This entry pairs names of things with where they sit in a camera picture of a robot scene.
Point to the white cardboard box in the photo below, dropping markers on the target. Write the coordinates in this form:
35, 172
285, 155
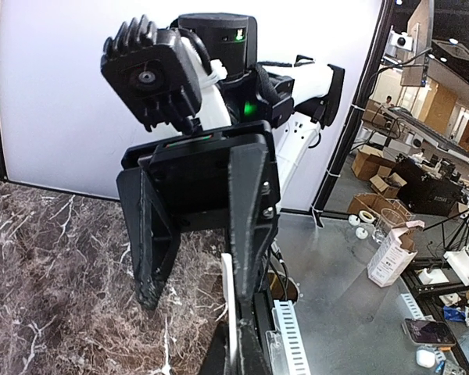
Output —
394, 254

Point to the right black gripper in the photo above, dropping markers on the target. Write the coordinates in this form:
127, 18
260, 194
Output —
205, 181

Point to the brown cardboard box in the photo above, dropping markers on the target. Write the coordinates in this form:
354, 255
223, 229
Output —
367, 162

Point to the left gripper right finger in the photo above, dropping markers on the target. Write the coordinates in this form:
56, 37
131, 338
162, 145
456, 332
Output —
250, 355

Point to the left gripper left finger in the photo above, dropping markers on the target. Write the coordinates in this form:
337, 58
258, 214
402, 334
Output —
216, 360

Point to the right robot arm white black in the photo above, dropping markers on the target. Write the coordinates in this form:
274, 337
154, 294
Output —
275, 92

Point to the white battery cover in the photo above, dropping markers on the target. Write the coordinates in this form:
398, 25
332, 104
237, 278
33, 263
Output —
229, 297

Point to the smartphone on bench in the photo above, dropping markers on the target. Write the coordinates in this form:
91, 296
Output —
428, 332

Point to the white earbuds case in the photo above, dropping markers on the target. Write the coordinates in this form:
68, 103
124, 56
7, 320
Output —
425, 357

